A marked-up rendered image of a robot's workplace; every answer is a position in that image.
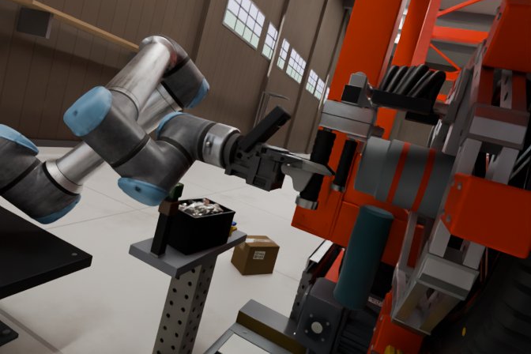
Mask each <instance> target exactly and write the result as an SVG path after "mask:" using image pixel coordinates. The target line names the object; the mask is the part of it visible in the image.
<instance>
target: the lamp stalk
mask: <svg viewBox="0 0 531 354"><path fill-rule="evenodd" d="M165 200H167V201H170V202H174V201H178V200H179V198H169V197H166V198H165ZM173 219H174V215H173V216H169V217H167V216H165V215H164V214H162V213H160V215H159V218H158V221H157V225H156V230H155V234H154V238H153V244H152V247H151V251H150V252H149V254H151V255H153V256H155V257H156V258H159V257H162V256H164V255H165V254H166V253H165V251H166V247H167V244H168V238H169V235H170V231H171V226H172V222H173Z"/></svg>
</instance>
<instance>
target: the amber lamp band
mask: <svg viewBox="0 0 531 354"><path fill-rule="evenodd" d="M179 203H180V202H179V201H174V202H170V201H167V200H165V199H164V200H163V201H162V203H161V204H160V205H159V209H158V212H159V213H162V214H164V215H165V216H167V217H169V216H173V215H176V214H177V212H178V209H179Z"/></svg>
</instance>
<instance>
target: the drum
mask: <svg viewBox="0 0 531 354"><path fill-rule="evenodd" d="M455 159H456V156H451V155H447V154H444V152H442V151H439V150H435V149H430V148H427V147H423V146H420V145H414V144H411V143H408V142H405V141H399V140H395V139H393V140H392V141H387V140H384V139H381V138H377V137H372V136H371V138H370V139H368V140H367V142H366V143H365V147H364V149H363V153H362V156H361V158H360V161H359V162H358V168H357V172H356V177H355V179H354V189H355V190H357V191H359V192H363V193H365V194H369V195H372V196H374V197H375V200H378V201H382V202H385V203H387V204H390V205H395V206H397V207H400V208H403V209H407V210H409V211H411V212H414V213H419V214H422V215H425V216H427V217H431V218H434V219H435V218H436V216H437V213H438V211H439V206H440V204H441V201H442V199H443V195H444V192H445V189H446V185H447V183H448V180H449V177H450V173H451V171H452V168H453V166H454V161H455Z"/></svg>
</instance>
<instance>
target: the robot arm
mask: <svg viewBox="0 0 531 354"><path fill-rule="evenodd" d="M161 78H163V80H162V81H161V82H160V83H159V81H160V79H161ZM158 83H159V84H158ZM208 91H209V84H208V82H207V81H206V79H205V77H204V76H203V75H202V74H201V72H200V71H199V70H198V68H197V67H196V65H195V64H194V63H193V62H192V60H191V59H190V58H189V56H188V55H187V53H186V52H185V51H184V50H183V49H182V48H181V47H180V46H179V45H178V44H177V43H176V42H175V41H174V40H172V39H170V38H169V37H167V36H163V35H159V34H158V35H151V36H148V37H146V38H145V39H144V40H142V41H141V43H140V45H139V48H138V54H137V55H136V56H135V57H134V58H133V59H132V60H131V61H130V62H129V63H128V64H127V65H126V66H125V67H124V68H123V69H122V70H121V71H120V72H119V73H118V74H117V75H116V76H115V77H114V78H113V79H112V80H111V81H110V82H109V83H108V84H107V85H106V86H105V87H103V86H97V87H95V88H93V89H91V90H90V91H88V92H87V93H85V94H84V95H83V96H82V97H81V98H79V99H78V100H77V101H76V102H75V103H74V104H73V105H72V106H71V107H70V108H69V109H68V110H67V111H66V113H65V114H64V117H63V120H64V122H65V124H66V125H67V126H68V127H69V128H70V129H71V130H72V132H73V133H74V134H75V135H77V136H78V137H79V138H81V139H82V140H83V141H82V142H81V143H80V144H78V145H77V146H75V147H74V148H73V149H71V150H70V151H69V152H68V153H66V154H65V155H64V156H62V157H61V158H59V159H53V158H50V159H48V160H46V161H45V162H41V161H40V160H39V159H38V158H36V156H37V155H38V154H39V150H38V148H37V147H36V146H35V145H34V144H33V143H32V142H31V141H30V140H28V139H27V138H26V137H25V136H23V135H22V134H20V133H18V132H17V131H15V130H14V129H12V128H10V127H8V126H5V125H2V124H0V196H1V197H3V198H4V199H6V200H7V201H8V202H9V203H11V204H12V205H14V206H15V207H17V208H18V209H19V210H20V211H22V212H23V213H25V214H26V215H28V216H29V217H30V218H31V219H33V220H36V221H37V222H39V223H41V224H51V223H54V222H55V221H57V220H59V219H60V218H62V217H64V216H65V215H66V214H67V213H69V212H70V211H71V210H72V209H73V208H74V207H75V206H76V204H77V203H78V202H79V201H80V200H81V192H82V191H83V186H84V183H85V182H86V181H87V180H89V179H90V178H92V177H93V176H94V175H95V174H96V173H97V172H99V171H100V170H102V169H103V168H105V167H106V166H107V165H110V166H111V168H112V169H113V170H114V171H115V172H116V173H118V174H119V175H120V176H121V178H119V179H118V182H117V184H118V186H119V188H120V189H121V190H122V191H123V192H124V193H125V194H127V195H128V196H130V197H131V198H132V199H134V200H135V201H138V202H140V203H141V204H144V205H148V206H153V207H154V206H158V205H160V204H161V203H162V201H163V200H164V199H165V198H166V197H167V196H169V195H170V193H171V191H172V190H173V189H174V187H175V186H176V185H177V183H178V182H179V181H180V179H181V178H182V177H183V176H184V175H185V174H186V172H187V171H188V170H189V169H190V167H191V166H192V165H193V163H194V162H195V161H196V160H198V161H201V162H203V163H206V164H211V165H213V166H215V167H218V168H222V169H225V171H224V173H225V175H234V176H237V177H239V178H241V179H245V180H246V184H248V185H251V186H255V187H257V188H259V189H262V190H265V191H268V192H270V191H271V190H276V189H281V188H282V186H283V182H284V178H285V175H288V176H290V177H291V178H292V185H293V189H294V190H295V191H298V192H301V191H303V190H304V189H305V188H306V186H307V184H308V183H309V182H310V180H311V178H312V177H313V175H314V173H318V174H321V175H327V176H330V177H332V175H335V174H336V172H335V171H334V170H333V169H332V168H331V167H330V166H329V165H328V166H327V168H326V167H325V166H324V165H321V164H316V163H314V162H311V161H309V158H306V157H304V156H300V155H297V154H294V153H290V152H289V151H288V150H286V149H282V148H278V147H276V146H272V145H268V144H267V143H265V142H266V141H267V140H269V139H270V138H271V137H272V136H273V135H274V134H275V133H276V132H277V131H278V130H279V129H280V128H281V127H282V126H283V125H284V124H285V123H286V122H287V121H288V120H289V119H290V118H291V117H292V116H291V114H290V113H289V112H288V111H287V110H286V109H285V108H283V107H282V106H280V105H277V106H276V107H275V108H274V109H273V110H272V111H271V112H270V113H269V114H268V115H267V116H266V117H265V118H264V119H263V120H262V121H261V122H260V123H259V124H258V125H256V126H255V127H254V128H253V129H252V130H251V131H250V132H249V133H248V134H247V135H246V136H244V135H242V134H241V133H240V131H239V130H238V129H237V128H234V127H231V126H226V125H224V124H220V123H217V122H212V121H209V120H206V119H202V118H199V117H196V116H193V115H191V114H188V113H181V112H177V111H179V110H182V109H183V108H187V109H191V108H193V107H195V106H196V105H198V104H199V103H200V102H201V101H202V100H203V99H204V98H205V96H206V94H207V93H208ZM156 128H157V130H156V141H154V140H153V139H152V138H151V137H150V136H149V133H150V132H152V131H153V130H155V129H156ZM288 164H289V165H288Z"/></svg>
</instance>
